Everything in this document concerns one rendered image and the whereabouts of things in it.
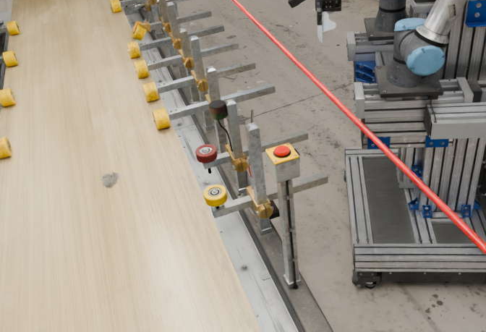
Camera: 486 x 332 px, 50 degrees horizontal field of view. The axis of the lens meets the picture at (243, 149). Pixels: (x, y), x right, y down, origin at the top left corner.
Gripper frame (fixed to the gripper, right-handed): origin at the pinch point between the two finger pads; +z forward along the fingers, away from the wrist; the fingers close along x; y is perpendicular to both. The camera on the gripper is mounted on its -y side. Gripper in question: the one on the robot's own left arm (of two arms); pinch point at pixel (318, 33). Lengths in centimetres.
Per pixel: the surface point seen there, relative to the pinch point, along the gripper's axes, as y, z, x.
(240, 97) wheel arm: -33, 36, 23
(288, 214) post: -10, 30, -55
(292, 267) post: -10, 53, -55
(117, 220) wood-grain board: -67, 42, -45
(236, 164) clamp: -32, 45, -11
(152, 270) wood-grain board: -50, 42, -66
